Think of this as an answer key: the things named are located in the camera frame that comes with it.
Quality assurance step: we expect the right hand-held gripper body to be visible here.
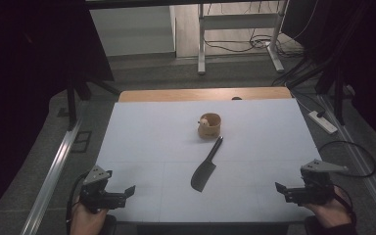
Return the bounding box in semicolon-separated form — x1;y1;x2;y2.
283;159;350;207

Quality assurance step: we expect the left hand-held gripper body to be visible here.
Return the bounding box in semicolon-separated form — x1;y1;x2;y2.
78;164;127;214

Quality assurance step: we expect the black kitchen knife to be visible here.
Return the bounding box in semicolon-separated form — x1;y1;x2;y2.
190;136;225;193

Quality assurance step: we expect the wooden cup with bear figure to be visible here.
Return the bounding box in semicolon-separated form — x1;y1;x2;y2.
197;112;222;141

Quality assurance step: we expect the person's right hand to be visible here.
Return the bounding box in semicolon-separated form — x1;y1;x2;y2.
302;186;353;229

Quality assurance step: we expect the person's left hand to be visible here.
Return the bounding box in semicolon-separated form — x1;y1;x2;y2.
70;195;110;235

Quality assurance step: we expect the white table mat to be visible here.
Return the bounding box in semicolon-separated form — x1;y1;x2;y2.
92;98;323;224

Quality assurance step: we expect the white power strip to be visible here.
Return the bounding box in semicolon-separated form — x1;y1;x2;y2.
307;110;339;135

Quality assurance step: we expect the black stand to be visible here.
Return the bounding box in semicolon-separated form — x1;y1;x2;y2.
287;57;348;127
65;75;122;132

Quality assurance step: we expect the black curtain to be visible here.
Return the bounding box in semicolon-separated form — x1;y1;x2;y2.
280;0;376;153
0;0;116;226

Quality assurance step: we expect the left hand-held gripper cable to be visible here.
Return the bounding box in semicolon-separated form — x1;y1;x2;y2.
66;170;93;235

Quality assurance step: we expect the hand-held gripper cable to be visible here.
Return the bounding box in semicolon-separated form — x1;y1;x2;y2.
332;183;357;217
66;170;93;235

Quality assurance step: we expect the right hand-held gripper cable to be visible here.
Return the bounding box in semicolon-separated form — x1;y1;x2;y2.
332;183;357;217

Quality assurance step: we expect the aluminium rail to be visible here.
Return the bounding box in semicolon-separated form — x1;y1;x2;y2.
19;117;83;235
317;94;376;231

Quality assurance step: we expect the black floor bracket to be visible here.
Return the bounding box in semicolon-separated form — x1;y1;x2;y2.
70;130;93;154

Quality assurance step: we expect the black cable loop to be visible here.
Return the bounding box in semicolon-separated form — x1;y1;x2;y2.
317;140;376;179

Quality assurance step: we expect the tangle of black cables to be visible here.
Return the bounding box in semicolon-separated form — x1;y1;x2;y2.
203;30;306;59

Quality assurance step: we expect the white desk frame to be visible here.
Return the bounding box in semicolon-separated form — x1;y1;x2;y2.
197;0;290;75

